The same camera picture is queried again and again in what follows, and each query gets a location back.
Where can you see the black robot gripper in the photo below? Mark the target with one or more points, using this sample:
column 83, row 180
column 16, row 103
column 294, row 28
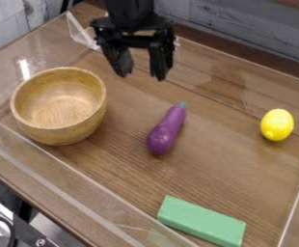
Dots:
column 151, row 33

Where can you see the yellow toy lemon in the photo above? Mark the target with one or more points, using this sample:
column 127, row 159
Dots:
column 276, row 124

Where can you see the brown wooden bowl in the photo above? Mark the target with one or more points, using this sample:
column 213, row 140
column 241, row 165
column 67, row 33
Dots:
column 59, row 105

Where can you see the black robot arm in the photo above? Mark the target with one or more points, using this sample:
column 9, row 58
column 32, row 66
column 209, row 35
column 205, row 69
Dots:
column 125, row 11

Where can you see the green rectangular sponge block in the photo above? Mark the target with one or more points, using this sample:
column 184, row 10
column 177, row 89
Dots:
column 203, row 223

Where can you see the clear acrylic tray wall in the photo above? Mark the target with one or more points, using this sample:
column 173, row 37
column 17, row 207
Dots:
column 87, row 209

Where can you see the purple toy eggplant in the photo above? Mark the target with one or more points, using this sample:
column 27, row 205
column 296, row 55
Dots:
column 164, row 132

